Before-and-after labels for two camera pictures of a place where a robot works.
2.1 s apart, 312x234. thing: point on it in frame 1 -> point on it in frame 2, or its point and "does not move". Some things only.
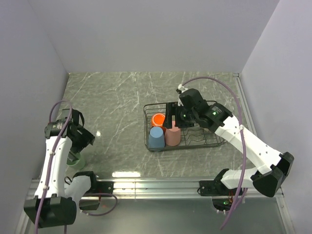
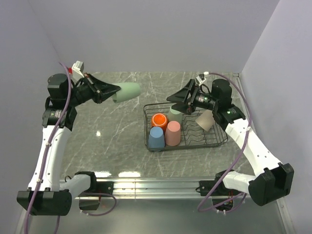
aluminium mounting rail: [145, 188] does not move
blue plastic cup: [156, 139] does not move
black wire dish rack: [160, 135] does not move
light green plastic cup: [73, 158] -> [128, 90]
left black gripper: [86, 138] -> [101, 90]
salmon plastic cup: [172, 136] does not move
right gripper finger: [170, 109] -> [182, 107]
